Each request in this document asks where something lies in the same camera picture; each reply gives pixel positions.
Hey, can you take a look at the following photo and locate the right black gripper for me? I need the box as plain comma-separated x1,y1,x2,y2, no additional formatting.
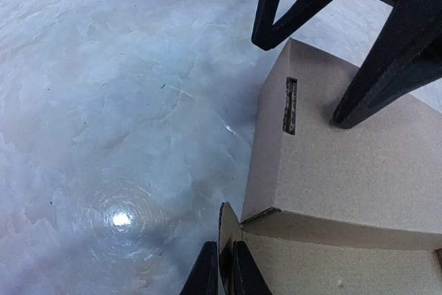
251,0,441,129

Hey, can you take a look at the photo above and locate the brown cardboard box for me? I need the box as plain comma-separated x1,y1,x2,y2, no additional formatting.
218,39,441,294

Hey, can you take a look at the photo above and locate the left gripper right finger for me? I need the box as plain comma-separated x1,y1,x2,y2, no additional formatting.
233,241,272,295

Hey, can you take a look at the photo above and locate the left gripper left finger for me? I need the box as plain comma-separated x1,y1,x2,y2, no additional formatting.
180,241,218,295

